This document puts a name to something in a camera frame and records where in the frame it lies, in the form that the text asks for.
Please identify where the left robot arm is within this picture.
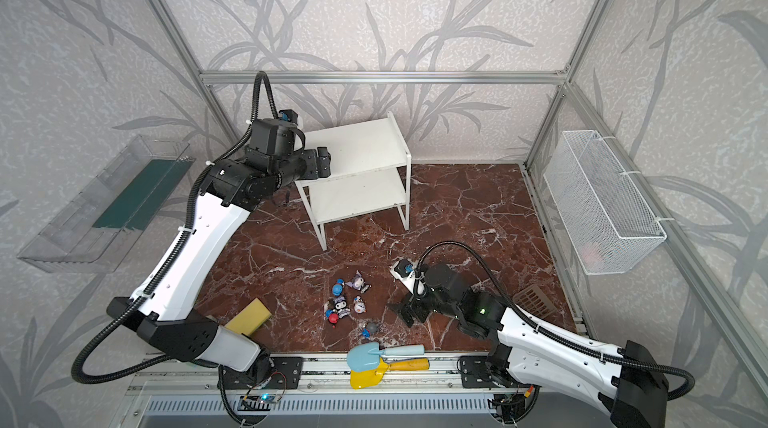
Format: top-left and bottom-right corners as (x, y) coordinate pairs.
(71, 71), (331, 385)

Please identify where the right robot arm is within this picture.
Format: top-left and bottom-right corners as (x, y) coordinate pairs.
(390, 241), (696, 427)

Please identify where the white two-tier metal shelf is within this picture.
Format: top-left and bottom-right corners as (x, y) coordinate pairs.
(296, 112), (412, 250)

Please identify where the grey blue small figurine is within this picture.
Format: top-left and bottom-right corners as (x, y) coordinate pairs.
(361, 321), (380, 339)

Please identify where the pink white small figurine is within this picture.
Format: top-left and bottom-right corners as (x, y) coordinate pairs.
(353, 296), (366, 314)

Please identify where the purple pale lying figurine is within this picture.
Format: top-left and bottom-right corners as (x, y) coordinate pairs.
(345, 271), (371, 293)

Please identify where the brown plastic toy rake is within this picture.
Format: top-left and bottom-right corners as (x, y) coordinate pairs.
(512, 285), (556, 319)

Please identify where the light blue toy shovel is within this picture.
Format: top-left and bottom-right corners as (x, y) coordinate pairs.
(346, 342), (425, 372)

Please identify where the blue-capped small figurine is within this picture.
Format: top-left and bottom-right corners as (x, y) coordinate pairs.
(332, 279), (346, 298)

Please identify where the yellow toy shovel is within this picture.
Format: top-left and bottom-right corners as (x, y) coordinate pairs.
(350, 358), (430, 390)

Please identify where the pink item in basket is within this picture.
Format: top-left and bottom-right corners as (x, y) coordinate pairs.
(579, 242), (604, 272)

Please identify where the yellow sponge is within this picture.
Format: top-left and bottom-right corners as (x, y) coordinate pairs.
(225, 299), (272, 337)

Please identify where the green circuit board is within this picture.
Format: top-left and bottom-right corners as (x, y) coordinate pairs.
(239, 393), (283, 412)

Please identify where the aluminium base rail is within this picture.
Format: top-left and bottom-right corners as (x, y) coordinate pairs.
(122, 349), (631, 396)

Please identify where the white wire mesh basket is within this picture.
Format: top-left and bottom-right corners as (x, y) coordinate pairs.
(544, 130), (667, 276)

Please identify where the clear plastic wall tray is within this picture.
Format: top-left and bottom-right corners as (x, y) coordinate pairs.
(18, 135), (196, 274)

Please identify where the aluminium cage frame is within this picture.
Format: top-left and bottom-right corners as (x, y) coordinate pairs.
(145, 0), (767, 396)

